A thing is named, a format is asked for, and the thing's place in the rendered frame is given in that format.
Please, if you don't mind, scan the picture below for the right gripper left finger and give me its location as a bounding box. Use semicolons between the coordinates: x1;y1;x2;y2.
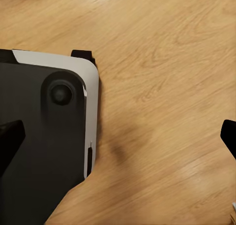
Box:
0;120;26;178

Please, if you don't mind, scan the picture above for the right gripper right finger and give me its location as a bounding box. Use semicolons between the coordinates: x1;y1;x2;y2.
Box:
220;119;236;159

